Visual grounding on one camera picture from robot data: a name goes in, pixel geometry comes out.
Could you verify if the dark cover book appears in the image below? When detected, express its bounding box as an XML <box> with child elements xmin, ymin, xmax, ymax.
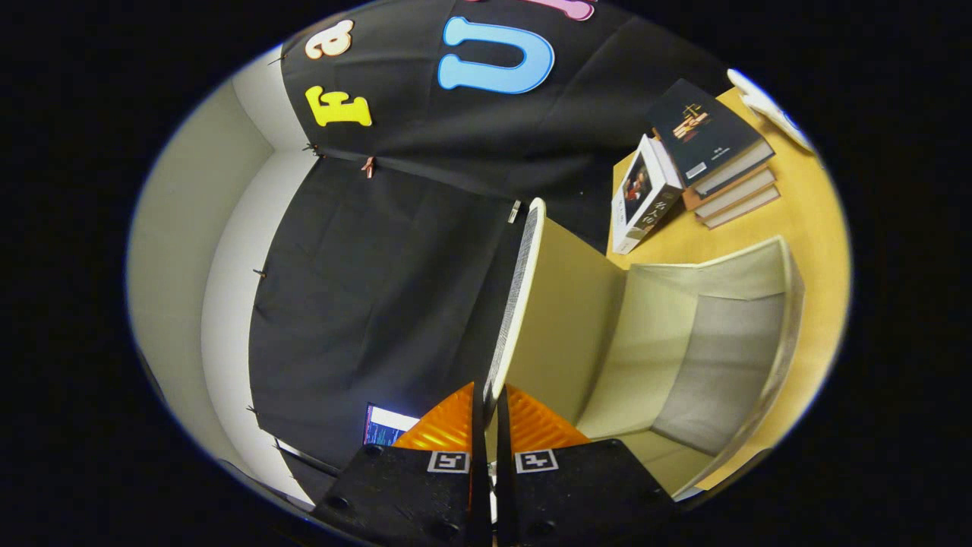
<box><xmin>645</xmin><ymin>78</ymin><xmax>775</xmax><ymax>198</ymax></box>

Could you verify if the white cover book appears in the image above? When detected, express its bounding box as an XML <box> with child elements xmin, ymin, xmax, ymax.
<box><xmin>611</xmin><ymin>134</ymin><xmax>684</xmax><ymax>255</ymax></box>

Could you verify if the grey fabric storage box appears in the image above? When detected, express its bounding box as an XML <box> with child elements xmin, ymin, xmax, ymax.
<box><xmin>484</xmin><ymin>198</ymin><xmax>806</xmax><ymax>502</ymax></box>

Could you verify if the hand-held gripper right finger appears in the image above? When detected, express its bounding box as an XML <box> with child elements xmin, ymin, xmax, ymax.
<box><xmin>495</xmin><ymin>384</ymin><xmax>677</xmax><ymax>547</ymax></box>

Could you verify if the black backdrop cloth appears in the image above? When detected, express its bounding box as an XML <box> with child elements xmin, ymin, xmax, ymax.
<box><xmin>249</xmin><ymin>0</ymin><xmax>730</xmax><ymax>502</ymax></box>

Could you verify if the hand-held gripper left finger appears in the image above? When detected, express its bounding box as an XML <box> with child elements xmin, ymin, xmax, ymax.
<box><xmin>311</xmin><ymin>381</ymin><xmax>491</xmax><ymax>547</ymax></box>

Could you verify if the white plush toy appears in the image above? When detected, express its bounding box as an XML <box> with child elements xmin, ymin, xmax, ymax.
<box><xmin>727</xmin><ymin>68</ymin><xmax>813</xmax><ymax>153</ymax></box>

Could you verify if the brown cover book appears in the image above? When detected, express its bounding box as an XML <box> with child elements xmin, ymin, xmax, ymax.
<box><xmin>681</xmin><ymin>167</ymin><xmax>778</xmax><ymax>220</ymax></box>
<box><xmin>699</xmin><ymin>186</ymin><xmax>781</xmax><ymax>230</ymax></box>

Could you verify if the lit computer screen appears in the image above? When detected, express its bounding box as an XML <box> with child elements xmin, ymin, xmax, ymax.
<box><xmin>363</xmin><ymin>404</ymin><xmax>420</xmax><ymax>447</ymax></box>

